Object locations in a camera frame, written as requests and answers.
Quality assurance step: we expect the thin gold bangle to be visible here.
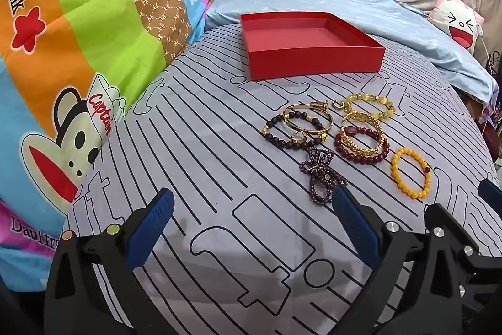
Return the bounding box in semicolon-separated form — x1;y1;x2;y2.
282;103;335;134

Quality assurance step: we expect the orange bead bracelet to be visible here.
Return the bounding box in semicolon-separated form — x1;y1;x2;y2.
390;147;433;201

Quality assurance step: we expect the grey striped bed sheet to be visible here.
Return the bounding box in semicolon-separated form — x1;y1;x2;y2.
63;21;502;335

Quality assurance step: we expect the yellow crystal bead bracelet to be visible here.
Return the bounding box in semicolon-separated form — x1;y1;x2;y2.
343;93;396;122

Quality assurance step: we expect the red shallow box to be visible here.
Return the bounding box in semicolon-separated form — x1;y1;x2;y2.
240;11;387;81

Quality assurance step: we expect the dark brown bead bracelet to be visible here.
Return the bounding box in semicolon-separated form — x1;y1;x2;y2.
262;113;334;150

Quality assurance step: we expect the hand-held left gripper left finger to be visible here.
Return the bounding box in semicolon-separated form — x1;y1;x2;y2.
44;188;176;335

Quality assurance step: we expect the colourful cartoon quilt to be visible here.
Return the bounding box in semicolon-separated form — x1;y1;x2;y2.
0;0;220;294

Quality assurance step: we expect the light blue blanket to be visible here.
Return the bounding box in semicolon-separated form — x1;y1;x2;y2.
205;0;495;102

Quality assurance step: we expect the purple twisted bead bracelet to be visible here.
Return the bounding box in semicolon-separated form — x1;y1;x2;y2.
300;147;348;207

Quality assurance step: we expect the dark red bead bracelet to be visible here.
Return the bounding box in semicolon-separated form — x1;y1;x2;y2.
334;125;391;164

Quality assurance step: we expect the pink cartoon face pillow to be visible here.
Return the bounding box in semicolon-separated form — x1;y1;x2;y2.
427;0;486;54

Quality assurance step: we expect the gold chain bangle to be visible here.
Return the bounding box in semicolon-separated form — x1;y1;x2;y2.
339;112;385;155

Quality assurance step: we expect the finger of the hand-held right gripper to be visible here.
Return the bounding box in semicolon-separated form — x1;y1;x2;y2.
425;203;502;335
479;179;502;204

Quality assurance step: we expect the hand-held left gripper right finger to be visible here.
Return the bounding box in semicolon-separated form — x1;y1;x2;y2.
333;184;432;335

